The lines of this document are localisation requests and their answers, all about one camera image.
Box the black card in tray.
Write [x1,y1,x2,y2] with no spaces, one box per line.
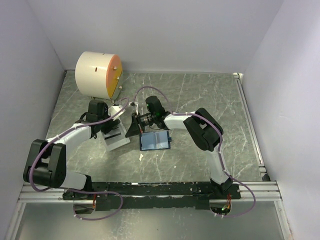
[104,131,121,140]

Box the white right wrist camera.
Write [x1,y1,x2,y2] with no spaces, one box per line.
[128,101,139,114]

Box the white round mini drawer cabinet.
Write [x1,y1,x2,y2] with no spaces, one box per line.
[75,51,123,101]

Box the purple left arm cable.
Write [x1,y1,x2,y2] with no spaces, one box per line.
[28,97,130,221]

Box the aluminium extrusion rail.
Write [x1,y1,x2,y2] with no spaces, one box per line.
[18,181,282,203]

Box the white plastic card tray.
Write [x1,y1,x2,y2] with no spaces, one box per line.
[101,119,130,152]

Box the blue leather card holder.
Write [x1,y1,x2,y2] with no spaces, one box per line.
[139,130,172,151]

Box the aluminium right side rail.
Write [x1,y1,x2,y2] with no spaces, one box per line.
[232,72,294,240]

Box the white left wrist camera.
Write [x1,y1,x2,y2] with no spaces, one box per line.
[108,105,126,121]

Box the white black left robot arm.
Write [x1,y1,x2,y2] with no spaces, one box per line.
[23,100,111,200]

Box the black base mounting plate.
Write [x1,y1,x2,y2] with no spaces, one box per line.
[62,181,242,212]

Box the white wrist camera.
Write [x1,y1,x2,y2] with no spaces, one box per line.
[108,105,126,121]
[128,101,139,114]

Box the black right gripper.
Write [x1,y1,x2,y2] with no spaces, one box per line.
[125,111,157,138]

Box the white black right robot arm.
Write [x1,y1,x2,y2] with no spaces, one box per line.
[125,95,233,199]

